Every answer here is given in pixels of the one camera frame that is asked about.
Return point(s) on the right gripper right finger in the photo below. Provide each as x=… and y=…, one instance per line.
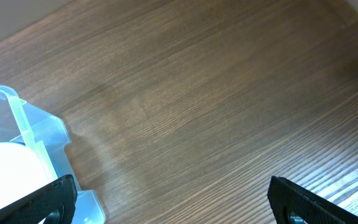
x=292, y=203

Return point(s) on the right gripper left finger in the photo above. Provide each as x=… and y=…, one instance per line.
x=54, y=203

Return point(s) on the cream plate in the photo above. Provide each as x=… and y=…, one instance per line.
x=21, y=172

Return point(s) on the clear plastic storage container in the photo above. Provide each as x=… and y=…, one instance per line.
x=44, y=133

